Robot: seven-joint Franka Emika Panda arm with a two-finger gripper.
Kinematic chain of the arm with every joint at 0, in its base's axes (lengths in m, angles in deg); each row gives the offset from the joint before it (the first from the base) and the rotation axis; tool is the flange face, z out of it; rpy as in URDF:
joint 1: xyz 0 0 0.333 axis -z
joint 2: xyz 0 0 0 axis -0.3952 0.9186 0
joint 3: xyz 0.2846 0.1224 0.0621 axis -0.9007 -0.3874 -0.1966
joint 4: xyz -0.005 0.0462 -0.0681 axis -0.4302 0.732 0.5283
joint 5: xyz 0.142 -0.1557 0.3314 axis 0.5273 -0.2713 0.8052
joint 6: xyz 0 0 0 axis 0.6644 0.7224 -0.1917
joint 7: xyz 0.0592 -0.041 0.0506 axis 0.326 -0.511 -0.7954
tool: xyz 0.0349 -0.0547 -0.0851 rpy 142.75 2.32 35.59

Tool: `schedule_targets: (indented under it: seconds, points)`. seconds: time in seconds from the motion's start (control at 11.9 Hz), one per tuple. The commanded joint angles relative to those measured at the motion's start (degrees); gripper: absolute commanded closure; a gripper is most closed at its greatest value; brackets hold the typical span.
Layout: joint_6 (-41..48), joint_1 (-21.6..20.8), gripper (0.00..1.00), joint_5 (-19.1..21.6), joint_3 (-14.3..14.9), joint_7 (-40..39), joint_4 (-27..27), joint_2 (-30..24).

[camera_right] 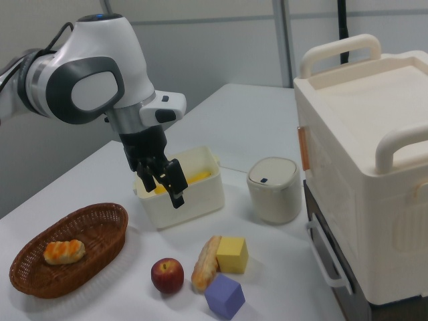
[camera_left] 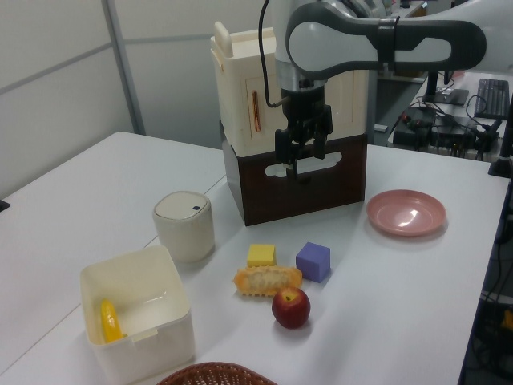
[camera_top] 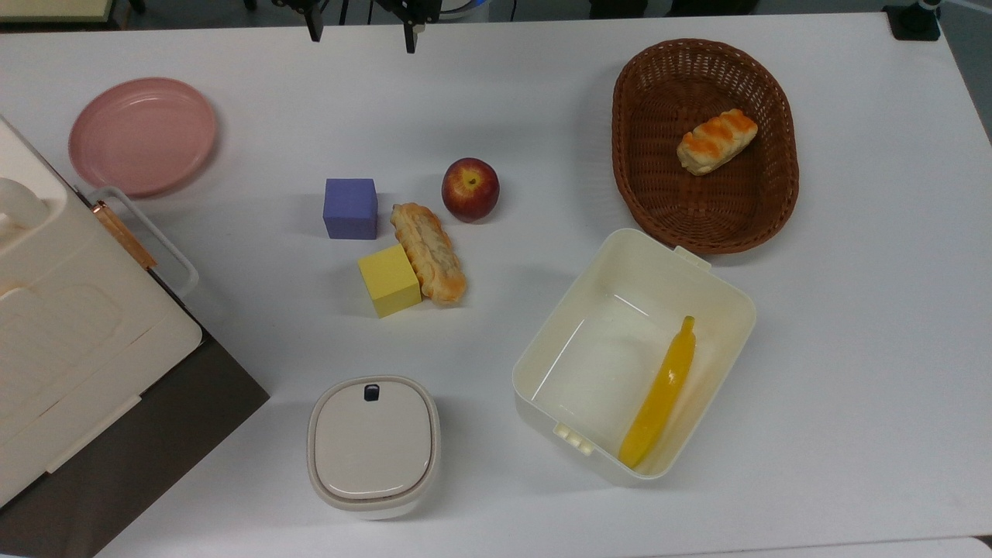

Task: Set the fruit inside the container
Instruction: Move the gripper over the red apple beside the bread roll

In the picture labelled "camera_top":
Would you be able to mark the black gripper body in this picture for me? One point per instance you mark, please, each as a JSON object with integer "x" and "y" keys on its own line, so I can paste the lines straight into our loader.
{"x": 418, "y": 8}

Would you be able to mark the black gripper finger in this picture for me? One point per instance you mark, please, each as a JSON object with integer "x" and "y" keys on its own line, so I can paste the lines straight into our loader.
{"x": 411, "y": 37}
{"x": 315, "y": 27}

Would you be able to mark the red apple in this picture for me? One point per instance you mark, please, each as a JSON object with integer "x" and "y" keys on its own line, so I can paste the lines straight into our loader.
{"x": 470, "y": 189}

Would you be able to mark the cream plastic open container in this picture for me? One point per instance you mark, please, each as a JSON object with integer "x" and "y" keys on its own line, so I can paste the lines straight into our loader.
{"x": 620, "y": 364}

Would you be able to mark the purple foam cube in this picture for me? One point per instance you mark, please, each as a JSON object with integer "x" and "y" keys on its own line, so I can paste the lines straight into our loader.
{"x": 350, "y": 208}

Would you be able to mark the pink plate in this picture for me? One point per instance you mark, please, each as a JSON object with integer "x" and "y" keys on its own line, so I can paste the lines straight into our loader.
{"x": 142, "y": 136}

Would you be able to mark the long flaky pastry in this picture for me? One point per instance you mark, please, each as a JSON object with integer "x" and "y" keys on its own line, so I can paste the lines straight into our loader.
{"x": 428, "y": 252}

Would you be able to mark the yellow foam cube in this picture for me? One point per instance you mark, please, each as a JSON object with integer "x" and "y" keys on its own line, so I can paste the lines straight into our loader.
{"x": 388, "y": 280}

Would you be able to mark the pale green board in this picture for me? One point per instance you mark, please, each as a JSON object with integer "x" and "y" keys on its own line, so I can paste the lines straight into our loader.
{"x": 54, "y": 8}

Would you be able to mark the small glazed bread roll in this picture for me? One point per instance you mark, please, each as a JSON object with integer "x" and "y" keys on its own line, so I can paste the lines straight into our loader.
{"x": 717, "y": 142}

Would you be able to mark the brown wicker basket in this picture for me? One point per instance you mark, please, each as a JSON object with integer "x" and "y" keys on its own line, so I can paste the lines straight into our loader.
{"x": 701, "y": 201}

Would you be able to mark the small lidded cream bin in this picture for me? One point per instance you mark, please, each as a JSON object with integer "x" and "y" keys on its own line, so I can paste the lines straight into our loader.
{"x": 373, "y": 444}

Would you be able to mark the yellow banana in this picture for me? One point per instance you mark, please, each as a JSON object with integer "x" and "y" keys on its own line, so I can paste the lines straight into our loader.
{"x": 660, "y": 395}

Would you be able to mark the black camera stand base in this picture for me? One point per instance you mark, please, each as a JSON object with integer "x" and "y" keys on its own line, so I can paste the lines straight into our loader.
{"x": 913, "y": 22}

